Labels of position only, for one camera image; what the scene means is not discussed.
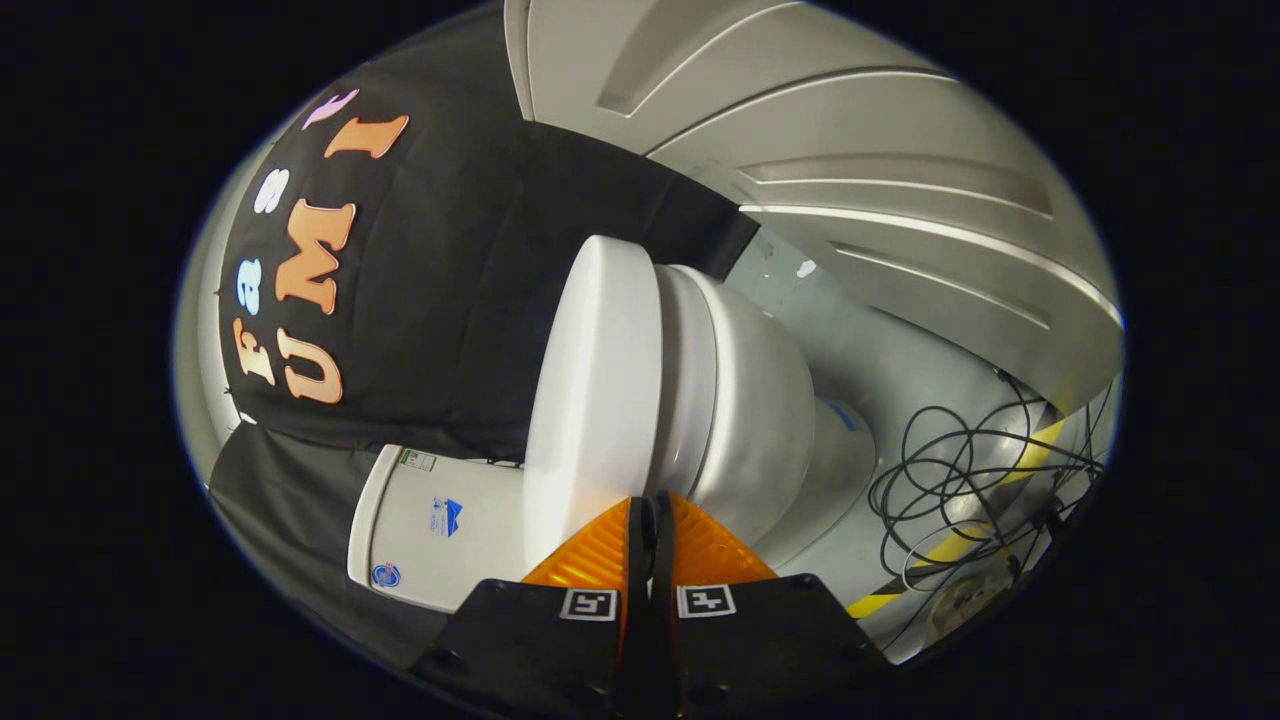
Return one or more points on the black backdrop cloth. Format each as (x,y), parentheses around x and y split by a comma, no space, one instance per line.
(440,300)

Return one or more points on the white toilet bowl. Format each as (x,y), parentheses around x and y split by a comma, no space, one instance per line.
(750,400)

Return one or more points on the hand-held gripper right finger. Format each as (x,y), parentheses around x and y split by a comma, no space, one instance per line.
(664,560)

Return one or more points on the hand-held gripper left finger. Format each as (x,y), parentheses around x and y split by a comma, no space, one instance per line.
(638,560)

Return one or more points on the white toilet lid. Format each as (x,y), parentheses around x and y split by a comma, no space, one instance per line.
(590,400)

